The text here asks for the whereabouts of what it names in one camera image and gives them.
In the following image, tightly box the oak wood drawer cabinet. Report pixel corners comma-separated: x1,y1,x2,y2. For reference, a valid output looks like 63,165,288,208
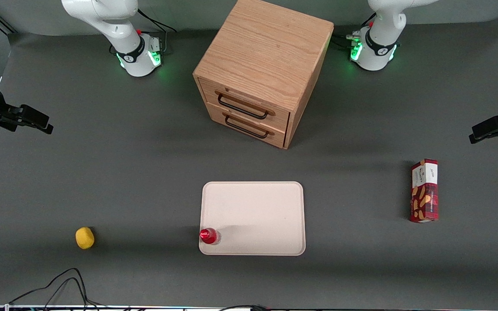
193,0,335,150

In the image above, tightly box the black base cable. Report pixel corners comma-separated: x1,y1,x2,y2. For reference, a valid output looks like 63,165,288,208
333,13,377,50
137,9,177,56

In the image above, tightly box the grey metal frame bar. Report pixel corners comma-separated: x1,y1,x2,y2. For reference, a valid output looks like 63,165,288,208
0,16,17,35

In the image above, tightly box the black floor cable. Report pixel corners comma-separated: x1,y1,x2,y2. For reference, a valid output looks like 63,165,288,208
9,268,105,308

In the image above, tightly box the black right base cable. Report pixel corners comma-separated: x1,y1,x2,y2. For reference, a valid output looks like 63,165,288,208
137,9,177,56

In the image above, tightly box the oak drawer with tall front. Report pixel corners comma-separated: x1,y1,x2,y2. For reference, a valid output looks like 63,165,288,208
206,103,290,148

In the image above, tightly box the yellow lemon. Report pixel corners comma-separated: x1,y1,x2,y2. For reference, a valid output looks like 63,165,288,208
75,226,95,250

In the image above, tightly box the black metal drawer handle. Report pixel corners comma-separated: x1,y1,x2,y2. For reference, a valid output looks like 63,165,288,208
224,114,271,140
217,92,270,120

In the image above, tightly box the red capped bottle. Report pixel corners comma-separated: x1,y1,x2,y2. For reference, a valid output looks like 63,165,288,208
200,228,222,245

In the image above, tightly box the beige plastic tray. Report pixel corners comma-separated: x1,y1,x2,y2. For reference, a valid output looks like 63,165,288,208
198,181,306,257

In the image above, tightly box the red cookie box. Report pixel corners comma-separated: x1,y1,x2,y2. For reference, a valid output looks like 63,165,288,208
409,159,439,224

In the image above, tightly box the oak drawer with shallow front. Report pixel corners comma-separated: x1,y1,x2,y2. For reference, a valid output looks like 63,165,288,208
198,77,291,131

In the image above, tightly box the black left base cable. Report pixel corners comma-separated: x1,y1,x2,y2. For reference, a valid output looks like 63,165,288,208
333,13,377,50

